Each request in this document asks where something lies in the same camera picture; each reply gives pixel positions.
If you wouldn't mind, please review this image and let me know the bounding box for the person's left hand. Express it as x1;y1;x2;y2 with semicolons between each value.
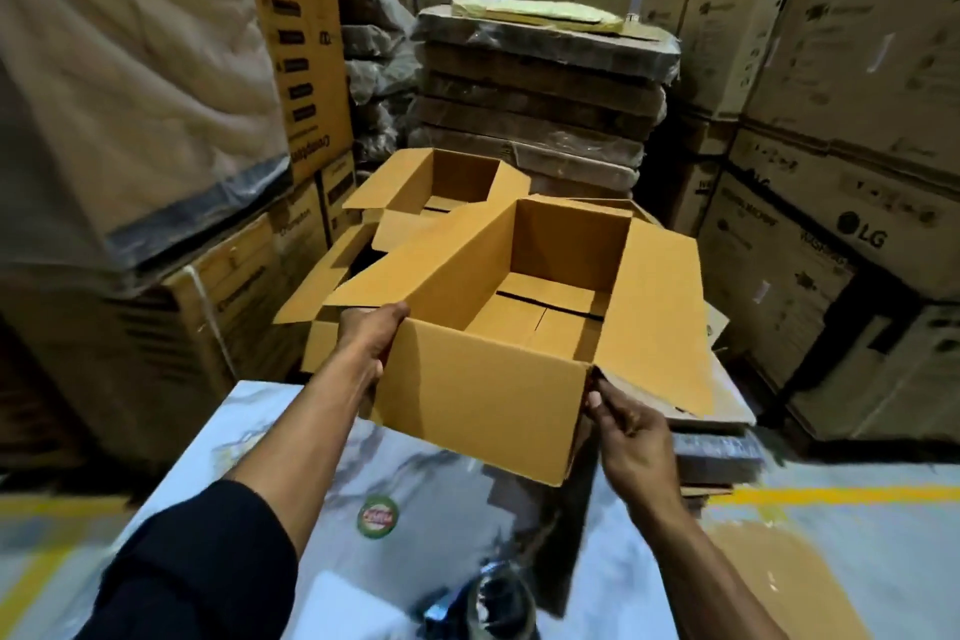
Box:
335;302;411;393

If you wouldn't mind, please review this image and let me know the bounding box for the person's right hand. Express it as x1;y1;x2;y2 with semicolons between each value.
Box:
586;369;681;515

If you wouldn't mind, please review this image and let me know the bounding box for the large cardboard box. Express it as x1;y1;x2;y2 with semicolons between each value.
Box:
318;194;718;489

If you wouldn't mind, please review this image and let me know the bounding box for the person's left forearm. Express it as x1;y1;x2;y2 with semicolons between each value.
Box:
223;350;385;560

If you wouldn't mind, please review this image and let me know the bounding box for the person's right forearm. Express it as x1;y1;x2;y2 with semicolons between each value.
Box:
621;495;790;640

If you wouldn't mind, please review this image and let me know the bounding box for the pile of flat cardboard sheets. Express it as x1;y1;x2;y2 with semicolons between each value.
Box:
596;302;766;500

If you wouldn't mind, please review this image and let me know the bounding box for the medium orange printed carton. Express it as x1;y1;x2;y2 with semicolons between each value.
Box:
265;180;332;290

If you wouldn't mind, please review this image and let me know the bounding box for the small orange printed carton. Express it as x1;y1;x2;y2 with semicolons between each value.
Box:
321;149;360;245

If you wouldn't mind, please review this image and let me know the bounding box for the small open cardboard box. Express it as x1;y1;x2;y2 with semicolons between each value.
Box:
341;146;534;255

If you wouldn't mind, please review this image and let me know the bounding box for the round green red sticker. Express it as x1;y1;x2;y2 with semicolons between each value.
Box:
355;494;401;542

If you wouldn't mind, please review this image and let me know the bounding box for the dark shiny tape roll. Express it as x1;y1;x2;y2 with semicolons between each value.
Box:
422;560;543;640

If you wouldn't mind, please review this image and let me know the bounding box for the cardboard sheet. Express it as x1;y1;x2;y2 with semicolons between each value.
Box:
703;518;858;640

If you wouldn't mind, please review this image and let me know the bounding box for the stack of plastic-wrapped flat packages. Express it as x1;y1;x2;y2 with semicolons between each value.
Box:
407;5;682;200

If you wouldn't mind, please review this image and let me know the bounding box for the pile of plastic-wrapped bundles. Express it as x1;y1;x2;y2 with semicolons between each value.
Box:
334;0;423;167

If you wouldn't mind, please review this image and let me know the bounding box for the tall orange printed carton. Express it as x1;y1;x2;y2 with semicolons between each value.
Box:
237;0;356;186

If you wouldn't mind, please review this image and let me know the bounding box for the black shirt sleeve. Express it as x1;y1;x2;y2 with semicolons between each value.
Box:
75;478;301;640

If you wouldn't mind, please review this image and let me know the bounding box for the yellow flat package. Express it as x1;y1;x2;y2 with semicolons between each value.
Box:
449;0;628;35

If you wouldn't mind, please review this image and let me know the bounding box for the stack of brown appliance cartons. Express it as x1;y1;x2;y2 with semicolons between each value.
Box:
639;0;960;444

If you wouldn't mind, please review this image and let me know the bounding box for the wide strapped brown carton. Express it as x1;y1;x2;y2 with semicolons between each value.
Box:
101;212;320;472

